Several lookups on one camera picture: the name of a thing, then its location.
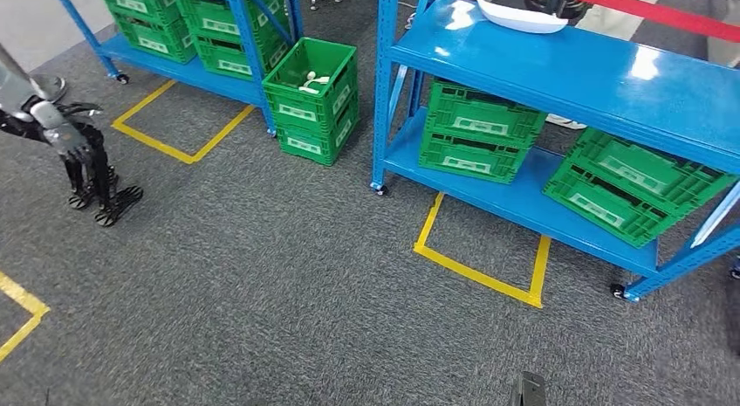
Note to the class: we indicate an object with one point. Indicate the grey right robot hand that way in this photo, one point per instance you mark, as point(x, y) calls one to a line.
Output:
point(529, 392)

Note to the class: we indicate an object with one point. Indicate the standing humanoid robot hand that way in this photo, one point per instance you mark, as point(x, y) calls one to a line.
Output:
point(69, 143)

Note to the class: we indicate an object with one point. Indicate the standing humanoid robot arm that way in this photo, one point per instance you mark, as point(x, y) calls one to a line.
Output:
point(17, 97)

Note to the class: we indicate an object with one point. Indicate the blue steel shelf rack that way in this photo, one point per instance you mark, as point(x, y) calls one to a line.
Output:
point(191, 73)
point(578, 73)

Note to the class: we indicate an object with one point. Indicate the white plastic trim part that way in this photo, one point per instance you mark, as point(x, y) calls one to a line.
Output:
point(520, 19)

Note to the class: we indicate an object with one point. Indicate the standing humanoid robot body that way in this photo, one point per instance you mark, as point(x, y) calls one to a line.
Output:
point(98, 178)

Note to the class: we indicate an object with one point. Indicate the yellow floor tape square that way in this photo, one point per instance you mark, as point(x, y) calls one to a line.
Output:
point(26, 302)
point(173, 152)
point(474, 273)

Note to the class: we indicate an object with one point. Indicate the green open plastic crate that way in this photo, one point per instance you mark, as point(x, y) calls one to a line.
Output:
point(295, 102)

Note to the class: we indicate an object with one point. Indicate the person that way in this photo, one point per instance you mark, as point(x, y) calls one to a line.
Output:
point(618, 13)

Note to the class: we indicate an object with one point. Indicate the red barrier belt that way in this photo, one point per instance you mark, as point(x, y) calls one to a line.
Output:
point(665, 13)

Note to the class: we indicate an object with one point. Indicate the chrome barrier post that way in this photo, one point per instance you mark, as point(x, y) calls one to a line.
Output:
point(52, 88)

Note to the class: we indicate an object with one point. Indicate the black barrier post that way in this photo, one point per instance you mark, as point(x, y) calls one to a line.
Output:
point(556, 1)

